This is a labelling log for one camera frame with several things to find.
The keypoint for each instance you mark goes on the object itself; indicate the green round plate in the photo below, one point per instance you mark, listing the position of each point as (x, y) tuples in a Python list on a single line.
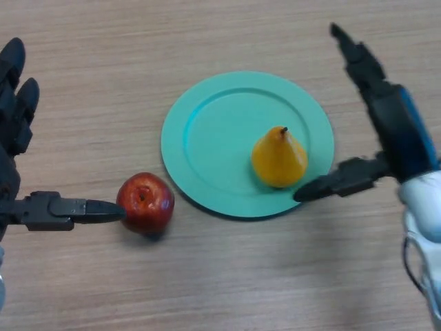
[(220, 151)]

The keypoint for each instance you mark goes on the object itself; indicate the red apple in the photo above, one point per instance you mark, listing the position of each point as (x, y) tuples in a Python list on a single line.
[(148, 207)]

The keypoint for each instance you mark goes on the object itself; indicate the yellow pear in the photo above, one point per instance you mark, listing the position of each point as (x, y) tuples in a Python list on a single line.
[(279, 162)]

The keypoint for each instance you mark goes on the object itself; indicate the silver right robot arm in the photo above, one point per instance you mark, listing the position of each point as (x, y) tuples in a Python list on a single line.
[(427, 220)]

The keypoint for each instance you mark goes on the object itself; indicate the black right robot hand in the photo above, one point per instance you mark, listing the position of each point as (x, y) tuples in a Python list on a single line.
[(399, 131)]

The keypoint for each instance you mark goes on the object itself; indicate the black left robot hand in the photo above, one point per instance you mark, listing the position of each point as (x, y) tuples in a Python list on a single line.
[(10, 138)]

